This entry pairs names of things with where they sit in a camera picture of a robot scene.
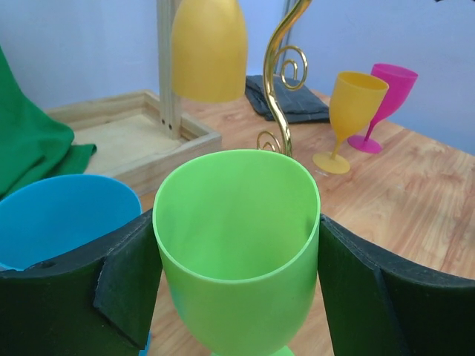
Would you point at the green shirt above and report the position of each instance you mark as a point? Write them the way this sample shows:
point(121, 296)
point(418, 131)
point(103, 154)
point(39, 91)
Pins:
point(33, 145)

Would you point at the grey folded cloth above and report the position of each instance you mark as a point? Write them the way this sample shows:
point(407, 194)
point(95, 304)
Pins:
point(299, 106)

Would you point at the green wine glass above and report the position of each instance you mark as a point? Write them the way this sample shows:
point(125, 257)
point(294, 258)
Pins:
point(238, 238)

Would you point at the wooden frame base bar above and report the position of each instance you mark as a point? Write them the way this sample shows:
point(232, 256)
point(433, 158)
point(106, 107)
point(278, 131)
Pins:
point(134, 143)

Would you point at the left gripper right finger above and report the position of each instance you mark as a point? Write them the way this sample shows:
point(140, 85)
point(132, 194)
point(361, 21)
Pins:
point(378, 303)

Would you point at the orange yellow wine glass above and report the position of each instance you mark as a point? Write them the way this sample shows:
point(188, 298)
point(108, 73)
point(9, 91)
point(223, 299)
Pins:
point(209, 47)

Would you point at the wooden frame post centre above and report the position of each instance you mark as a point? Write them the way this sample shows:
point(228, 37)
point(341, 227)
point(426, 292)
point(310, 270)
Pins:
point(169, 102)

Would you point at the blue wine glass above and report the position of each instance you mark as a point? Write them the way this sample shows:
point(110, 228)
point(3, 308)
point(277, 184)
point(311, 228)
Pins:
point(57, 215)

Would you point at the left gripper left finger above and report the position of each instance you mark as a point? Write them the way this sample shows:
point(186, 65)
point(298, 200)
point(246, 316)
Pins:
point(95, 300)

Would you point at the pink wine glass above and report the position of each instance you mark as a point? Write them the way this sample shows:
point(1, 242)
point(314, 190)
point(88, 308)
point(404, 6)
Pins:
point(401, 81)

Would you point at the gold wire glass rack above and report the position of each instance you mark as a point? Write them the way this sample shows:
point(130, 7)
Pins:
point(292, 77)

